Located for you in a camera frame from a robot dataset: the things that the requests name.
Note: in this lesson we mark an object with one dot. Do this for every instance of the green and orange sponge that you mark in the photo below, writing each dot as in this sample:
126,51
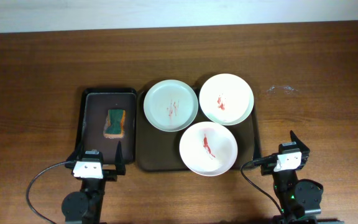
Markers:
114,126

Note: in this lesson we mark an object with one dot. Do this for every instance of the pale green plate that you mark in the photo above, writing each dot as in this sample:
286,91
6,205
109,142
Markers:
170,105

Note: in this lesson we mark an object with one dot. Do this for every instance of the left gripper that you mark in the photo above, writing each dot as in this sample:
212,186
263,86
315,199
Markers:
111,172

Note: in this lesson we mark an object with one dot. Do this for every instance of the large brown serving tray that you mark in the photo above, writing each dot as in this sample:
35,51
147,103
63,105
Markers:
158,151

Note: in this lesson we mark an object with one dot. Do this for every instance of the cream white plate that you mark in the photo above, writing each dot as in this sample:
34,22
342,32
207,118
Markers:
226,99

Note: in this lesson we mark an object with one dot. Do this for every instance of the small black water tray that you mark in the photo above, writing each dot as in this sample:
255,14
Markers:
95,103

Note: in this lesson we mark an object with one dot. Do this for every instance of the pink white plate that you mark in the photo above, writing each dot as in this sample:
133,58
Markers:
208,149

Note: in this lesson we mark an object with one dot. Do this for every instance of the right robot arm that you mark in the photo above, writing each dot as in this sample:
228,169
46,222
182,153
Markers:
299,198

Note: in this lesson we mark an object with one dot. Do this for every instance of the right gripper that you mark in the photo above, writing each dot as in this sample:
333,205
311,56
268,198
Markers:
266,168

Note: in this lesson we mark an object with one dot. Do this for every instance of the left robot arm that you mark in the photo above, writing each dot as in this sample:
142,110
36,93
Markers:
85,205

